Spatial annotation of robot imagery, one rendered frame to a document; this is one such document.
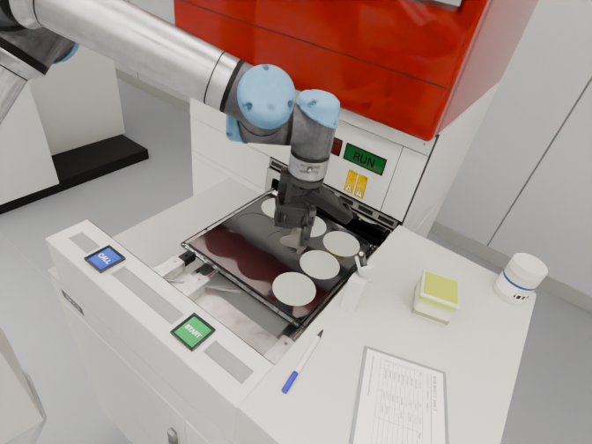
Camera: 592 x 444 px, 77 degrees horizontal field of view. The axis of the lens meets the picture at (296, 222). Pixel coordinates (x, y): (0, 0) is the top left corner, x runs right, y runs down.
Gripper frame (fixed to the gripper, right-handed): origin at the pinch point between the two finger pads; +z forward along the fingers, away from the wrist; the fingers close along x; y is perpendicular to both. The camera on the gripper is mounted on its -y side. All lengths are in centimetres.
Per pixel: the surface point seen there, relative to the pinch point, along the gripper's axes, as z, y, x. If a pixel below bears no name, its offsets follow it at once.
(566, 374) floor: 97, -149, -35
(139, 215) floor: 97, 87, -122
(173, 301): 1.3, 24.5, 17.0
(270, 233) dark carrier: 7.3, 7.1, -12.7
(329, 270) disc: 7.4, -8.1, -1.6
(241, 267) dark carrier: 7.4, 13.3, 0.4
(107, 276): 1.3, 38.4, 12.3
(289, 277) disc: 7.4, 1.9, 2.1
